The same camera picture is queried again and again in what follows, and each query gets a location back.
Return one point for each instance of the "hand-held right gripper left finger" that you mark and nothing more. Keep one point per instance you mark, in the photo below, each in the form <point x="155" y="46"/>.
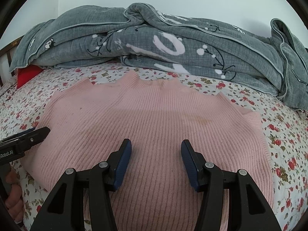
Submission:
<point x="122" y="163"/>

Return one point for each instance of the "red pillow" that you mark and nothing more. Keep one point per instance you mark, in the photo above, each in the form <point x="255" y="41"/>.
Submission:
<point x="26" y="75"/>

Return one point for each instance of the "person's left hand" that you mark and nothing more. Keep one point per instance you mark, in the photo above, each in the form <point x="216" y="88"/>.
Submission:
<point x="14" y="195"/>

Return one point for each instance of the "grey printed blanket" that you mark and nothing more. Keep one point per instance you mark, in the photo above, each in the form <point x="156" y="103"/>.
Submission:
<point x="144" y="33"/>

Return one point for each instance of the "floral bed sheet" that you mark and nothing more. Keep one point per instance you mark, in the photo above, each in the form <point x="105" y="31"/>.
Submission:
<point x="276" y="115"/>

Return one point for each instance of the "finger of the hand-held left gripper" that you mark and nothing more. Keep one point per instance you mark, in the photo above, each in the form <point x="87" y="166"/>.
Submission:
<point x="33" y="138"/>
<point x="22" y="132"/>

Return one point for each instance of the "wooden headboard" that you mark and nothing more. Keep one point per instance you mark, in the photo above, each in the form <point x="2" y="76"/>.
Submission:
<point x="9" y="50"/>

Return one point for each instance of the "pink knit sweater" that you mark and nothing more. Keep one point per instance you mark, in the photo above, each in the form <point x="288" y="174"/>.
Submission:
<point x="154" y="115"/>

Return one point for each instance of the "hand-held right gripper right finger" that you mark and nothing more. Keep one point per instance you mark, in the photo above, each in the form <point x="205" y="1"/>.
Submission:
<point x="190" y="163"/>

